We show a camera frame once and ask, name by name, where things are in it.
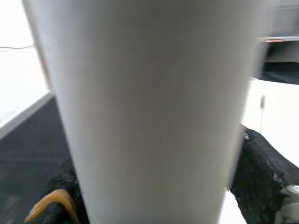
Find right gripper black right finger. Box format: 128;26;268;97
230;123;299;224

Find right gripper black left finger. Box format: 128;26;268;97
25;157;89;224

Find white plastic table leg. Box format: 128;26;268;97
22;0;269;224

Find tan rubber band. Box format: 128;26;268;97
24;189;79;224

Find black wall cable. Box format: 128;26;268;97
0;45;31;50

